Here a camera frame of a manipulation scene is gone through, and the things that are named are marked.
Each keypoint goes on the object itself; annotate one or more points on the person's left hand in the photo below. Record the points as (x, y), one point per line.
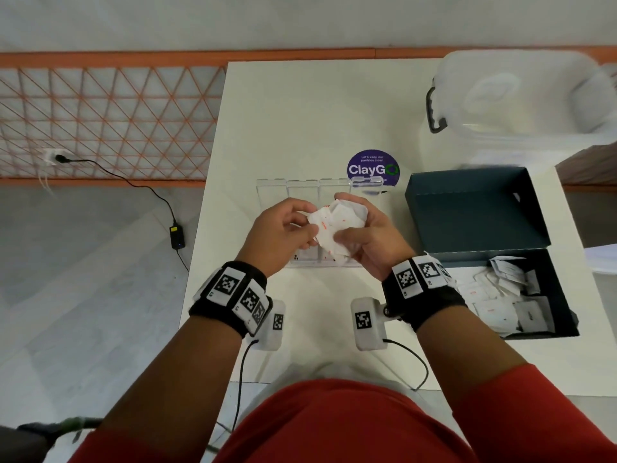
(270, 241)

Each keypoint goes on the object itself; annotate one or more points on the person's right hand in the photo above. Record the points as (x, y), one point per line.
(381, 238)

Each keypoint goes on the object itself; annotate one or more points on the person's left thumb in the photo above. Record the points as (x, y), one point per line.
(302, 233)

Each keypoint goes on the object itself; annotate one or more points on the person's right thumb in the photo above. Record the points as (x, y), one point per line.
(348, 235)

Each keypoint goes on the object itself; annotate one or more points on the bunch of white sachets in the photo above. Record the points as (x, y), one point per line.
(332, 221)

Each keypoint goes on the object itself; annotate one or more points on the person's right forearm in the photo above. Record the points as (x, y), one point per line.
(467, 356)

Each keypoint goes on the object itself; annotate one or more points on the person's left forearm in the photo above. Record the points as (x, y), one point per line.
(178, 380)

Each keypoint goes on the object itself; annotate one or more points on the clear acrylic organizer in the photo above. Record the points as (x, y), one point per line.
(274, 190)

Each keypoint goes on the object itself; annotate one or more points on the round purple sticker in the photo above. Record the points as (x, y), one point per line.
(373, 163)

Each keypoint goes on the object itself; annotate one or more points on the black left marker wristband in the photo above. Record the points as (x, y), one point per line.
(231, 294)

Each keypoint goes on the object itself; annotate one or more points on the black marker wristband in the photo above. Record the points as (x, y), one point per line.
(424, 291)
(231, 294)

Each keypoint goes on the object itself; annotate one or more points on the black right marker wristband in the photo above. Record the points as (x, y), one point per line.
(424, 291)

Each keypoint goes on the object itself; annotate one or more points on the black power adapter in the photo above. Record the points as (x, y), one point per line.
(177, 237)

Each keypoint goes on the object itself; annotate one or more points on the dark teal cardboard box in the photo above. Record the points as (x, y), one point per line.
(472, 212)

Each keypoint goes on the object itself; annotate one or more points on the white cloth garment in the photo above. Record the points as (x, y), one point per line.
(308, 371)

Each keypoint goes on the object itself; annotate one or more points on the pile of white sachets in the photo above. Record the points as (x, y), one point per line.
(501, 298)

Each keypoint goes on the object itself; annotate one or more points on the red shirt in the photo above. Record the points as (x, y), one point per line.
(337, 424)

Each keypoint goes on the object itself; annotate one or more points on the clear plastic storage container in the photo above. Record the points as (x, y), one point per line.
(520, 101)

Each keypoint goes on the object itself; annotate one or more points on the orange lattice railing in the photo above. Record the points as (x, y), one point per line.
(111, 120)

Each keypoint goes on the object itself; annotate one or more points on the brown wooden furniture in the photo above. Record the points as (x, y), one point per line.
(590, 163)

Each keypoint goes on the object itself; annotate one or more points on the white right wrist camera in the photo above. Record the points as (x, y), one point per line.
(367, 325)

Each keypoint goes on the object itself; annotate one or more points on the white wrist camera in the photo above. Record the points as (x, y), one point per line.
(270, 327)
(367, 325)

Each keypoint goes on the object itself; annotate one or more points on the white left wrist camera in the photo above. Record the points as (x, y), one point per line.
(270, 327)

